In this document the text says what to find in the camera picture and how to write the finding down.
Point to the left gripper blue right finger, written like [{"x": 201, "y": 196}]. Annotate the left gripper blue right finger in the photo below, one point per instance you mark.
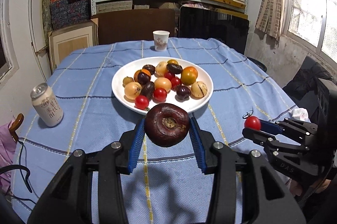
[{"x": 216, "y": 158}]

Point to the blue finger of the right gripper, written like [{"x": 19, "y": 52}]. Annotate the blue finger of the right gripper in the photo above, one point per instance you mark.
[
  {"x": 270, "y": 128},
  {"x": 257, "y": 136}
]

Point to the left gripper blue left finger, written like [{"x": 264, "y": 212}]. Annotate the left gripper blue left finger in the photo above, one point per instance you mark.
[{"x": 119, "y": 157}]

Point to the red cherry tomato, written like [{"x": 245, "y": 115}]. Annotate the red cherry tomato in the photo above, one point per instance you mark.
[
  {"x": 160, "y": 94},
  {"x": 251, "y": 121},
  {"x": 142, "y": 103},
  {"x": 169, "y": 75},
  {"x": 175, "y": 82}
]

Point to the large dark purple fruit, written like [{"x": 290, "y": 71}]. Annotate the large dark purple fruit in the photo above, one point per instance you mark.
[{"x": 166, "y": 125}]

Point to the pale yellow apple fruit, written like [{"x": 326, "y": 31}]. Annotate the pale yellow apple fruit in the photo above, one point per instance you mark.
[{"x": 132, "y": 90}]

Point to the red cherry tomato back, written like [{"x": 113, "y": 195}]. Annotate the red cherry tomato back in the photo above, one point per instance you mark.
[{"x": 160, "y": 94}]

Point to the small tan fruit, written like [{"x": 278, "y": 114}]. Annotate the small tan fruit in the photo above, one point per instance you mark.
[{"x": 127, "y": 80}]

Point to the yellow orange tomato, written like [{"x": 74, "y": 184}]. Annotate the yellow orange tomato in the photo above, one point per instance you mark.
[{"x": 187, "y": 80}]

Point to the yellow tomato back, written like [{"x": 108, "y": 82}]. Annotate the yellow tomato back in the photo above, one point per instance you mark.
[{"x": 172, "y": 61}]

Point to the red cherry tomato front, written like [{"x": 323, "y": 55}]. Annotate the red cherry tomato front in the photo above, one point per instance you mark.
[{"x": 142, "y": 103}]

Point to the dark purple fruit back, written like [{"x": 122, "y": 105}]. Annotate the dark purple fruit back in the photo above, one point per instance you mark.
[{"x": 149, "y": 68}]

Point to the large yellow pear fruit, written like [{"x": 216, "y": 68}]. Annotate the large yellow pear fruit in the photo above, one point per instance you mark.
[{"x": 161, "y": 69}]

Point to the person's right hand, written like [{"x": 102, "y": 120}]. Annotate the person's right hand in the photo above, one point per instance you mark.
[{"x": 297, "y": 190}]

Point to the crumpled white tissue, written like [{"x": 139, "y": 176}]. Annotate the crumpled white tissue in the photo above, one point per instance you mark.
[{"x": 300, "y": 114}]

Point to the cracked beige fruit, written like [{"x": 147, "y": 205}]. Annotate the cracked beige fruit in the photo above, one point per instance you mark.
[{"x": 199, "y": 89}]

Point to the small dark plum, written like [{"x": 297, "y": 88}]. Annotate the small dark plum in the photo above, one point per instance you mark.
[{"x": 182, "y": 92}]

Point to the black chair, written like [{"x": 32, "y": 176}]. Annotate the black chair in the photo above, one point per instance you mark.
[{"x": 302, "y": 89}]

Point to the blue checked tablecloth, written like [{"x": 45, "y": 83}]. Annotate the blue checked tablecloth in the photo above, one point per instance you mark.
[{"x": 166, "y": 186}]

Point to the orange tangerine right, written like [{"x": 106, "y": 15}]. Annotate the orange tangerine right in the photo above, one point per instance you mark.
[{"x": 190, "y": 70}]

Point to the orange tangerine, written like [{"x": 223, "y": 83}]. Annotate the orange tangerine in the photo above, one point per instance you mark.
[
  {"x": 190, "y": 70},
  {"x": 138, "y": 72}
]

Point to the pale peach fruit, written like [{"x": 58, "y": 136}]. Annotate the pale peach fruit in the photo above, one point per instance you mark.
[{"x": 163, "y": 82}]

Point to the white oval plate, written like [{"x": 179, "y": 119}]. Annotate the white oval plate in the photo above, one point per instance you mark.
[{"x": 142, "y": 84}]

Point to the orange tangerine left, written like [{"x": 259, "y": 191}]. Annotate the orange tangerine left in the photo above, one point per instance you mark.
[{"x": 138, "y": 72}]

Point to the red cherry tomato on plate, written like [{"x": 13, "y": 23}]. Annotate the red cherry tomato on plate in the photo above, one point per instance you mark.
[{"x": 169, "y": 75}]

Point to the white beverage can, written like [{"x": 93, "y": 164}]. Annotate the white beverage can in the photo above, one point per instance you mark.
[{"x": 46, "y": 105}]

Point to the white paper cup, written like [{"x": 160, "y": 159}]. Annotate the white paper cup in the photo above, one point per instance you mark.
[{"x": 160, "y": 40}]

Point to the brown wooden board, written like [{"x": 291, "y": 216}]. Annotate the brown wooden board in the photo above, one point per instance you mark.
[{"x": 133, "y": 25}]

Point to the framed picture in carton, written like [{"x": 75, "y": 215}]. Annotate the framed picture in carton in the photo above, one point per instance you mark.
[{"x": 64, "y": 41}]

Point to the pink cloth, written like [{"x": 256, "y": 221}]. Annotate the pink cloth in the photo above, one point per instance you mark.
[{"x": 7, "y": 150}]

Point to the stack of dark patterned boxes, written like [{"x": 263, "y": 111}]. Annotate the stack of dark patterned boxes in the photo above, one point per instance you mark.
[{"x": 65, "y": 13}]

